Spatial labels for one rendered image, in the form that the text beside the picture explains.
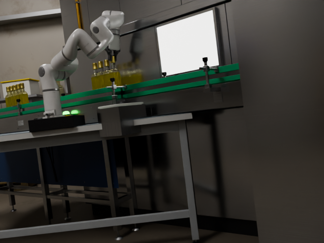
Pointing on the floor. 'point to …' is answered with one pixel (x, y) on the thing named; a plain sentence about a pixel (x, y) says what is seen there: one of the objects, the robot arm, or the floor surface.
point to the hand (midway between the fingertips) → (112, 58)
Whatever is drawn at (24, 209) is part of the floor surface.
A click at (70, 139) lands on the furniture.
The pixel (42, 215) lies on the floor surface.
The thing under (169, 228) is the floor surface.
